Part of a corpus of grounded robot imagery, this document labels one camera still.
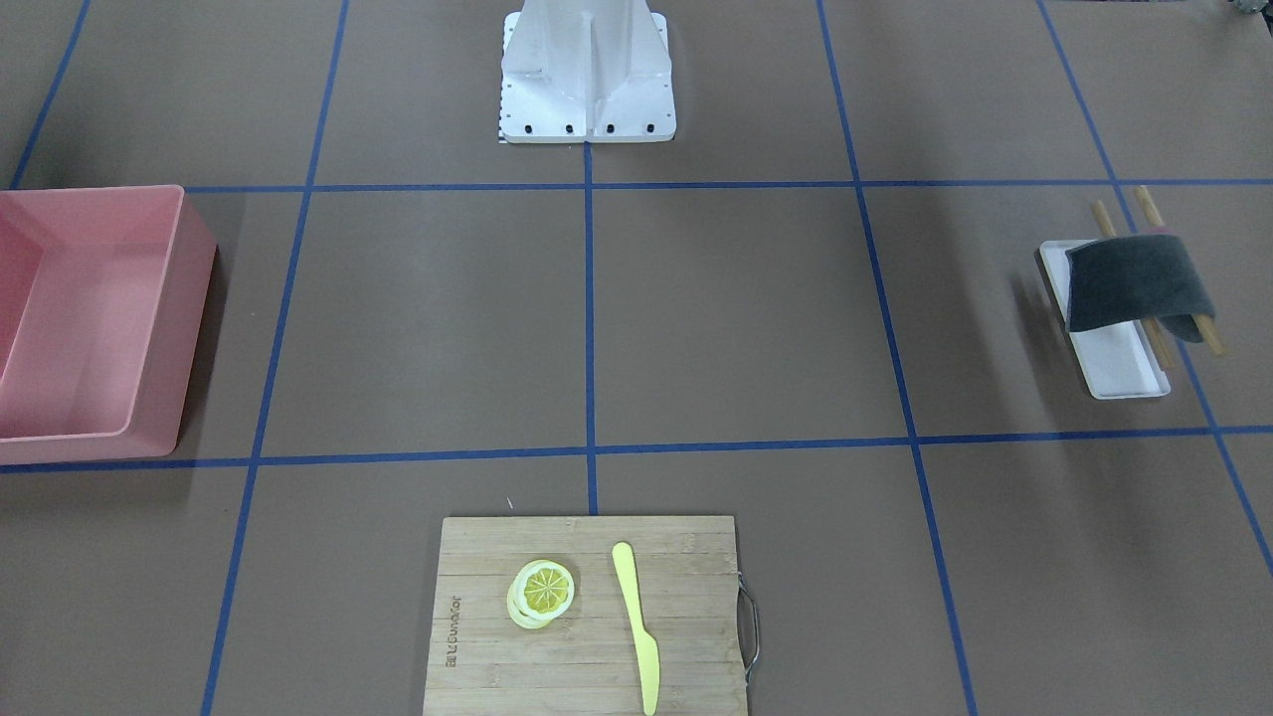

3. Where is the grey cleaning cloth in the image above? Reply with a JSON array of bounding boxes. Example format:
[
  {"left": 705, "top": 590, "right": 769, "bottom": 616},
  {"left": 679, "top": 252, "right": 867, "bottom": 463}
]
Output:
[{"left": 1066, "top": 233, "right": 1214, "bottom": 343}]

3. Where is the pink plastic bin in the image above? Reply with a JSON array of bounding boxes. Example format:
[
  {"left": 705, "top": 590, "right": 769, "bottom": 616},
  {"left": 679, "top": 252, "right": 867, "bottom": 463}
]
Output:
[{"left": 1, "top": 185, "right": 216, "bottom": 466}]

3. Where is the wooden rod near tray edge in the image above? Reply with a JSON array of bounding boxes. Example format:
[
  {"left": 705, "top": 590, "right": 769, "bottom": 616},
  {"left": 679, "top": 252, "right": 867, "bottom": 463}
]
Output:
[{"left": 1134, "top": 185, "right": 1228, "bottom": 357}]

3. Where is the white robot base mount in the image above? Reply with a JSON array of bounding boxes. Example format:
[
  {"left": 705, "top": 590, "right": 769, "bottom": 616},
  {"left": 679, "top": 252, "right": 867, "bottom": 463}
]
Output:
[{"left": 496, "top": 1, "right": 677, "bottom": 144}]

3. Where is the yellow plastic knife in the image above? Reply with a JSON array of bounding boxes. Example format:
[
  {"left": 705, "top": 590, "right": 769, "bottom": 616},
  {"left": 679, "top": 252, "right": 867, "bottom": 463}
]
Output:
[{"left": 611, "top": 541, "right": 662, "bottom": 715}]

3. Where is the white rectangular tray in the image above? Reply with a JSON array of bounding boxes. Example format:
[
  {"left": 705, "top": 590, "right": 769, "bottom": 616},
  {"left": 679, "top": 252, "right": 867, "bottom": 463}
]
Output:
[{"left": 1037, "top": 240, "right": 1172, "bottom": 403}]

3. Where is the yellow lemon slice toy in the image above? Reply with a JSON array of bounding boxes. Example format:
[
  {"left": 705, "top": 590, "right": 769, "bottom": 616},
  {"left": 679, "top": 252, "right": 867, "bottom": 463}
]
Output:
[{"left": 505, "top": 559, "right": 575, "bottom": 629}]

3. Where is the bamboo cutting board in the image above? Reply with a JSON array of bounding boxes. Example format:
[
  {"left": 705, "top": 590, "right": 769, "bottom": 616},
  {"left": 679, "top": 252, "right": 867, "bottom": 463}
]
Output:
[{"left": 423, "top": 516, "right": 749, "bottom": 715}]

